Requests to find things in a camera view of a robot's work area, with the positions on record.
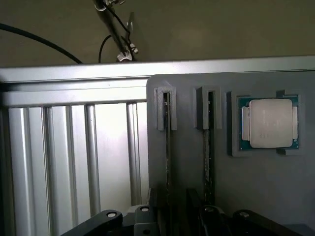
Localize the grey parts rack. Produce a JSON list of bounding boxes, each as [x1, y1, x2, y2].
[[145, 73, 315, 236]]

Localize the silver CPU chip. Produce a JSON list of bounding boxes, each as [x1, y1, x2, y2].
[[237, 95, 301, 150]]

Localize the metal stand leg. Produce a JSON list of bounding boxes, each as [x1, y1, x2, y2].
[[92, 0, 140, 62]]

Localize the long black cable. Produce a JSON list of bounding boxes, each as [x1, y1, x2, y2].
[[0, 22, 83, 64]]

